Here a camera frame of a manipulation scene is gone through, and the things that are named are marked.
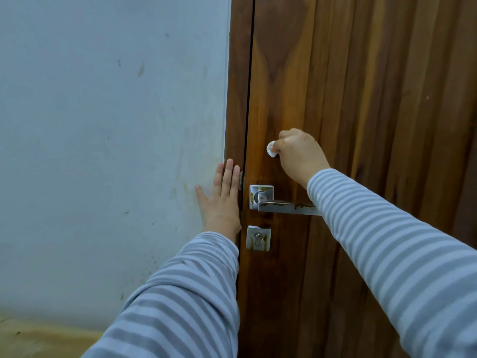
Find person's right hand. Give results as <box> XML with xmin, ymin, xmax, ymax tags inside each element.
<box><xmin>272</xmin><ymin>128</ymin><xmax>331</xmax><ymax>189</ymax></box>

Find person's left hand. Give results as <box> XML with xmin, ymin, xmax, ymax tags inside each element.
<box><xmin>195</xmin><ymin>158</ymin><xmax>242</xmax><ymax>243</ymax></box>

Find person's left forearm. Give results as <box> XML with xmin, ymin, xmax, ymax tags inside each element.
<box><xmin>81</xmin><ymin>231</ymin><xmax>240</xmax><ymax>358</ymax></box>

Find person's right forearm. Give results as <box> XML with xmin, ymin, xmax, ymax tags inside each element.
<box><xmin>307</xmin><ymin>168</ymin><xmax>477</xmax><ymax>358</ymax></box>

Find silver square keyhole plate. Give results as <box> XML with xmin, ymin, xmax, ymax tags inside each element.
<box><xmin>245</xmin><ymin>225</ymin><xmax>272</xmax><ymax>252</ymax></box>

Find brown wooden door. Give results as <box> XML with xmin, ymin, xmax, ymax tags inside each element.
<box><xmin>237</xmin><ymin>0</ymin><xmax>477</xmax><ymax>358</ymax></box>

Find silver lever door handle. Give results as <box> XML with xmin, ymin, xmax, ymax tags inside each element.
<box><xmin>249</xmin><ymin>185</ymin><xmax>322</xmax><ymax>216</ymax></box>

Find brown wooden door frame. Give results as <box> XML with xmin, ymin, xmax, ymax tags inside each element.
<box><xmin>223</xmin><ymin>0</ymin><xmax>256</xmax><ymax>265</ymax></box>

